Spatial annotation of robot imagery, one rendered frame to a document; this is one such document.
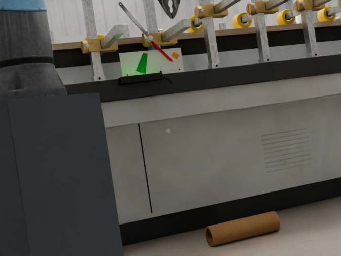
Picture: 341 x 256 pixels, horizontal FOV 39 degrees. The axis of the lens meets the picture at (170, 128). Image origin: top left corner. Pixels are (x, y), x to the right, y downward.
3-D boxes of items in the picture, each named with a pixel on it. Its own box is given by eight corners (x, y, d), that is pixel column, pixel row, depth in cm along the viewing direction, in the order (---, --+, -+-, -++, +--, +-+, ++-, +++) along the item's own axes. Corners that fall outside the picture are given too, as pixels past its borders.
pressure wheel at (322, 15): (321, 17, 248) (333, 24, 250) (326, 3, 249) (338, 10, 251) (314, 20, 253) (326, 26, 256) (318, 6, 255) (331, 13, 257)
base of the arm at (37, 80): (82, 94, 120) (76, 55, 120) (12, 99, 106) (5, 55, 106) (42, 105, 133) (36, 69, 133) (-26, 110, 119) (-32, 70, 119)
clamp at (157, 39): (177, 42, 197) (175, 30, 197) (146, 45, 193) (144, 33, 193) (172, 45, 202) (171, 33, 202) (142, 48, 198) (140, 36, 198)
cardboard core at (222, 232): (278, 212, 196) (211, 227, 186) (281, 231, 196) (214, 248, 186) (268, 210, 203) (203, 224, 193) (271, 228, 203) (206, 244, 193)
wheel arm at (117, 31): (125, 35, 164) (124, 23, 164) (115, 36, 163) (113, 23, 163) (100, 58, 205) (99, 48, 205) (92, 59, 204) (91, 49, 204)
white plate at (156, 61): (184, 71, 197) (180, 47, 197) (123, 78, 189) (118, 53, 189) (183, 71, 198) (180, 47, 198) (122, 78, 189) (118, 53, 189)
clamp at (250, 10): (279, 10, 213) (278, -1, 213) (252, 12, 209) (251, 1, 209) (272, 14, 219) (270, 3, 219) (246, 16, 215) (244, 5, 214)
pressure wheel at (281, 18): (289, 5, 242) (278, 14, 239) (298, 18, 243) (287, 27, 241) (282, 8, 247) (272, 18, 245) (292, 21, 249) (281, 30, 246)
